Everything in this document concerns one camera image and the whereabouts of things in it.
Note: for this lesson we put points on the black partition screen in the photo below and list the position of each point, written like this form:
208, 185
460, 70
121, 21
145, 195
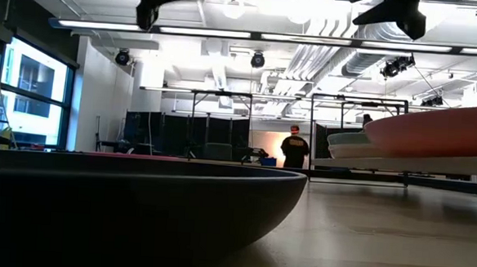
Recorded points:
161, 133
322, 142

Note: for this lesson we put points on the black metal rig frame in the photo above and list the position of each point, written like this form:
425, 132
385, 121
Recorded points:
222, 93

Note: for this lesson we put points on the round white pendant lamp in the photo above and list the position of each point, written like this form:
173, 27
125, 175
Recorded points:
233, 7

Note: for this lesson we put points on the blue bin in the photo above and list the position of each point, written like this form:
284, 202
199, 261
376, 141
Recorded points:
268, 162

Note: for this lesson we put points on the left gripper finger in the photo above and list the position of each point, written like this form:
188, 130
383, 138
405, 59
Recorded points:
151, 2

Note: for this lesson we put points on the light blue plate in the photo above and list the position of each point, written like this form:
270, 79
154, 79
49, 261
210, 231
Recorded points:
346, 138

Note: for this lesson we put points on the overhead bar with light strips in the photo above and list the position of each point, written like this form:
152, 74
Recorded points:
211, 32

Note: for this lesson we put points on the large dark bowl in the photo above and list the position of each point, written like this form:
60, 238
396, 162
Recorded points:
128, 213

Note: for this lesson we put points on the cream plate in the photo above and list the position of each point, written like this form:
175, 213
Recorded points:
352, 151

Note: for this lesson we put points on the black ceiling spotlight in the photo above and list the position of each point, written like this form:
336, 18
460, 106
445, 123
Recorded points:
395, 67
122, 57
258, 60

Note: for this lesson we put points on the pink plate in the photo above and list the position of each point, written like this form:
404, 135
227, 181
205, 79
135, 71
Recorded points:
439, 133

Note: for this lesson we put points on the person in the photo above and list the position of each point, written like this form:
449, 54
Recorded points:
367, 120
295, 150

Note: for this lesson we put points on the large window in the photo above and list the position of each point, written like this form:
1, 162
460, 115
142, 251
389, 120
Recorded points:
36, 98

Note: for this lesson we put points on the silver ventilation duct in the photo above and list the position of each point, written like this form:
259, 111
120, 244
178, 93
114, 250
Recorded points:
361, 62

